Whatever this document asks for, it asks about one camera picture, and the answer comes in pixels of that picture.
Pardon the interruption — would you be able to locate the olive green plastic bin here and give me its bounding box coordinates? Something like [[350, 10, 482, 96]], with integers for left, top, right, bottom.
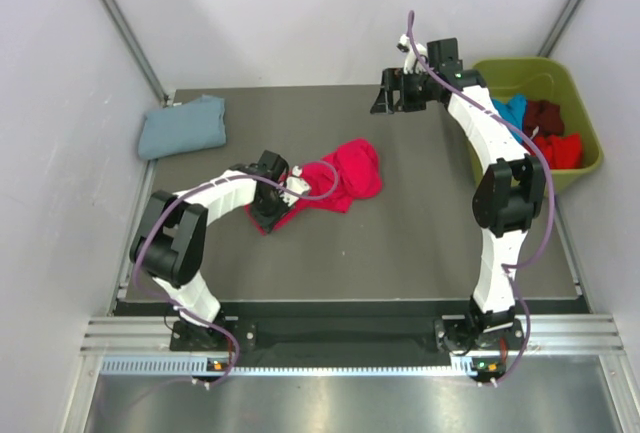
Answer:
[[474, 57, 603, 195]]

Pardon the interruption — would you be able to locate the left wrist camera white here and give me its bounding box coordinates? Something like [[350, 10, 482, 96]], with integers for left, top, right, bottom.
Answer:
[[280, 166, 311, 206]]

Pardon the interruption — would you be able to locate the bright red t-shirt in bin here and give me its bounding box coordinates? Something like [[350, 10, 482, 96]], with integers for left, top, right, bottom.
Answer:
[[533, 134, 584, 170]]

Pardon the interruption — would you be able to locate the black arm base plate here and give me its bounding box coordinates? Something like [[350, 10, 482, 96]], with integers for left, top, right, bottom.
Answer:
[[169, 315, 525, 367]]

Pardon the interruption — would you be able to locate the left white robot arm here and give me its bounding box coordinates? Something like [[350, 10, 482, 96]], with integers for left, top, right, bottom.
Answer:
[[129, 150, 297, 352]]

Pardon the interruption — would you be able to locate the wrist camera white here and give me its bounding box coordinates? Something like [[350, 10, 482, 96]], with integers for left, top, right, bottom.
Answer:
[[280, 166, 311, 206], [396, 34, 427, 74]]

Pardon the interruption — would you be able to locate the left corner aluminium post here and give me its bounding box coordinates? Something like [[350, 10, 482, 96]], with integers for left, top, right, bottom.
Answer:
[[99, 0, 169, 106]]

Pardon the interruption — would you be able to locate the grey slotted cable duct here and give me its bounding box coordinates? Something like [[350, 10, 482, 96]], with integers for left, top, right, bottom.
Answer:
[[101, 356, 498, 378]]

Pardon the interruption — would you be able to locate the corner aluminium post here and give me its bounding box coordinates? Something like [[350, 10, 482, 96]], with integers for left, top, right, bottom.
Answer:
[[537, 0, 585, 58], [99, 0, 169, 106]]

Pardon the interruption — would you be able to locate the cyan blue t-shirt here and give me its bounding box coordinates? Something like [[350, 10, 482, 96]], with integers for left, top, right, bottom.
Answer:
[[491, 94, 527, 132]]

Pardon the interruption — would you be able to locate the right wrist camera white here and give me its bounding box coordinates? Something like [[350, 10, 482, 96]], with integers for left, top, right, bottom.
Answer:
[[396, 34, 427, 74]]

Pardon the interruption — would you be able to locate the folded grey-blue t-shirt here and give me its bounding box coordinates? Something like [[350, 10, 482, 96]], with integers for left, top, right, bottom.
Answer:
[[137, 95, 227, 161]]

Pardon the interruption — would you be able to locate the right corner aluminium post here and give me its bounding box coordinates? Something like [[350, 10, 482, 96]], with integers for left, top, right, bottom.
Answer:
[[537, 0, 585, 58]]

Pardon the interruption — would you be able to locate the aluminium front rail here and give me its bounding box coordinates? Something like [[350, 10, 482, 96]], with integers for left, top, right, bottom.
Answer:
[[81, 314, 624, 356]]

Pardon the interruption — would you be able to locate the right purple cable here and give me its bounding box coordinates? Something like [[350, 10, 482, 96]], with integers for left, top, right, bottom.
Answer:
[[405, 9, 557, 387]]

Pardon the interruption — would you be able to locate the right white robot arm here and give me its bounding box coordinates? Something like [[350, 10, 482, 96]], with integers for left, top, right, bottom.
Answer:
[[371, 35, 546, 356]]

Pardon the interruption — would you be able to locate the dark maroon t-shirt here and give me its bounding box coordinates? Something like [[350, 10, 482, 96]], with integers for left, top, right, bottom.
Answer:
[[523, 100, 565, 138]]

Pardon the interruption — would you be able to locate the crimson red t-shirt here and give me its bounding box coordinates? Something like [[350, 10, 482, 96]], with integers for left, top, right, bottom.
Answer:
[[245, 138, 383, 234]]

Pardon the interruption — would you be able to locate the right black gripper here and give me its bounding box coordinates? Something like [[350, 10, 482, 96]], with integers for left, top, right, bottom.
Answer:
[[370, 68, 438, 116]]

